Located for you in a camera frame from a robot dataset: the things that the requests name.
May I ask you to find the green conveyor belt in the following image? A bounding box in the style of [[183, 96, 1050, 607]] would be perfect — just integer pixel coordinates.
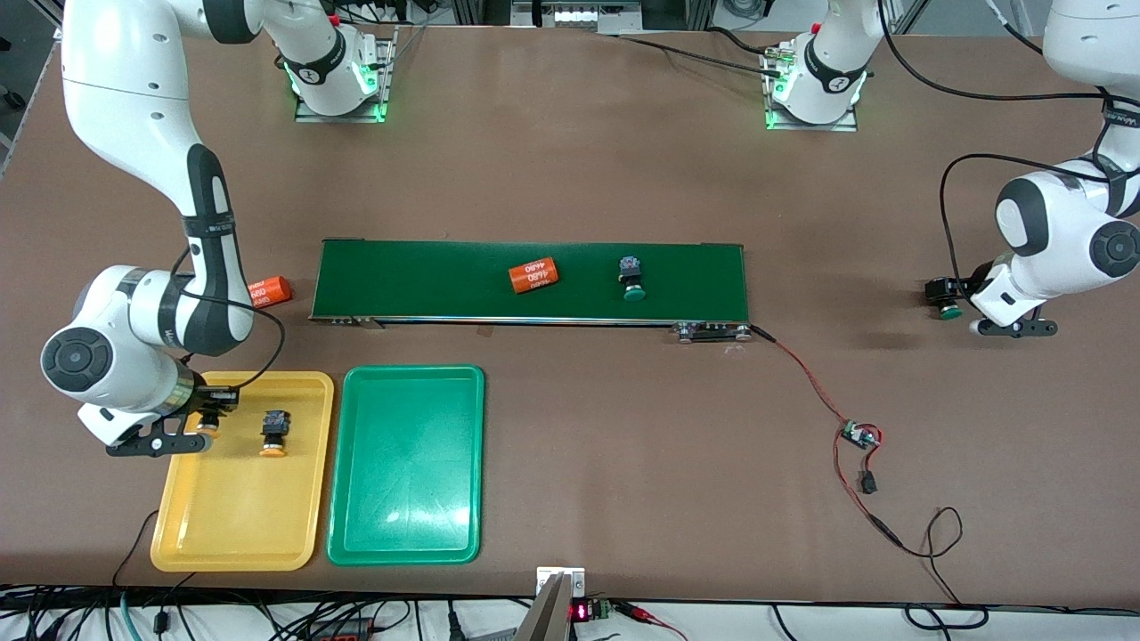
[[308, 238, 753, 345]]

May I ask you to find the green mushroom push button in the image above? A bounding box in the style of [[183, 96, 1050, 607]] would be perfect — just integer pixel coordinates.
[[924, 277, 965, 321], [617, 255, 648, 303]]

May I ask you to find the red black conveyor wire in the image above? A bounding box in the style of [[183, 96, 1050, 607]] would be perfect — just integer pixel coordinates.
[[748, 324, 858, 430]]

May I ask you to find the red probe lead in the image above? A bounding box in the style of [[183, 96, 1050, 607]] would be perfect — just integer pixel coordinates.
[[615, 601, 688, 641]]

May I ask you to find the aluminium frame post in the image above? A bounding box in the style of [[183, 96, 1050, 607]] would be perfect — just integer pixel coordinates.
[[891, 0, 932, 37]]

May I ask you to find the grey camera pole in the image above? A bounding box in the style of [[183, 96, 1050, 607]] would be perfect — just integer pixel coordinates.
[[514, 573, 574, 641]]

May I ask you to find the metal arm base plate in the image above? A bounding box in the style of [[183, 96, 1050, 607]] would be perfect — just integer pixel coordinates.
[[763, 45, 861, 133], [294, 25, 398, 124]]

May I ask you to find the thin black table cable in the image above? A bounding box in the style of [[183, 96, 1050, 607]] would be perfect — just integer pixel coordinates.
[[112, 507, 161, 588]]

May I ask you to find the yellow plastic tray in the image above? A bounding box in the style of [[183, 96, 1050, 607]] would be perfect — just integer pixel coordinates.
[[150, 370, 336, 572]]

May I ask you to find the green plastic tray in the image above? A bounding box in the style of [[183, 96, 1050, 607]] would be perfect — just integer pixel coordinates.
[[327, 364, 486, 566]]

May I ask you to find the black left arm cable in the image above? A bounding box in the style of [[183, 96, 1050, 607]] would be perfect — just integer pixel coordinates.
[[877, 0, 1114, 284]]

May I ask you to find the silver camera mount bracket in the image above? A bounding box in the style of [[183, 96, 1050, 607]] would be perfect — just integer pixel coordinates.
[[535, 565, 588, 599]]

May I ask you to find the black base cable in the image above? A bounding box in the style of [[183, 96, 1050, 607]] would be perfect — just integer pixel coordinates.
[[613, 25, 785, 81]]

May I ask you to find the black red power strip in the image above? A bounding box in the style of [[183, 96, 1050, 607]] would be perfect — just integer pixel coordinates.
[[303, 619, 375, 641]]

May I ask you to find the orange printed cylinder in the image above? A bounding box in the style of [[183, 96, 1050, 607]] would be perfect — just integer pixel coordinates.
[[508, 256, 560, 295], [247, 275, 293, 310]]

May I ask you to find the grey electronics unit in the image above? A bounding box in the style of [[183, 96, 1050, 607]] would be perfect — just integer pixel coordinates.
[[512, 0, 644, 33]]

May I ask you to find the red black power lead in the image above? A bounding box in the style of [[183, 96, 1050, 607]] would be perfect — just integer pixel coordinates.
[[833, 432, 965, 606]]

